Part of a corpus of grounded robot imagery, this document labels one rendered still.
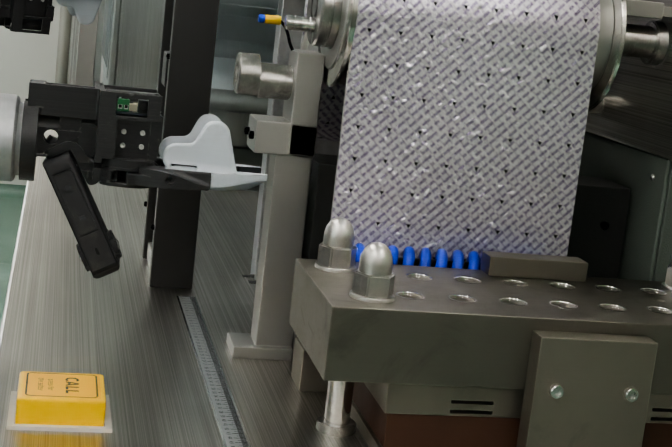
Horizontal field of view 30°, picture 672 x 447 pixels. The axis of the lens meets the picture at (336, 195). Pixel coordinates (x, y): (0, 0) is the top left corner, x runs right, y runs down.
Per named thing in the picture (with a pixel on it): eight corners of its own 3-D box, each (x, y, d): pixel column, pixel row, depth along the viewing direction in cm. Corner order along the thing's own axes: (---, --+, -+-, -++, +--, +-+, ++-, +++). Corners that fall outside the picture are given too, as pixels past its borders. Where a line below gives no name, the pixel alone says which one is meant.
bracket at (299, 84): (221, 343, 128) (251, 44, 123) (283, 346, 130) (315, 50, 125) (227, 359, 123) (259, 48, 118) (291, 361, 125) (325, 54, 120)
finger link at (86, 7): (118, 26, 177) (52, 18, 174) (123, -15, 176) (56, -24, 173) (120, 30, 174) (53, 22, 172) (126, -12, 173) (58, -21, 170)
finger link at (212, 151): (272, 128, 107) (164, 117, 107) (265, 196, 108) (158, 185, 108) (272, 125, 110) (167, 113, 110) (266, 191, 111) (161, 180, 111)
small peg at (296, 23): (286, 11, 116) (286, 24, 115) (316, 14, 116) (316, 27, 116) (283, 19, 117) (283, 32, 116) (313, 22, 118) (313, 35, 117)
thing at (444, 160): (325, 260, 116) (348, 61, 113) (561, 275, 122) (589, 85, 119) (326, 261, 116) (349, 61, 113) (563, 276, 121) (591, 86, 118)
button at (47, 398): (17, 397, 106) (19, 369, 106) (101, 400, 108) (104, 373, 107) (14, 427, 99) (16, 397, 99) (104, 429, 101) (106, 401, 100)
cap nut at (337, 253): (310, 261, 110) (316, 211, 110) (351, 264, 111) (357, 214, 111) (318, 271, 107) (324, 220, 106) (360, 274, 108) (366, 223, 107)
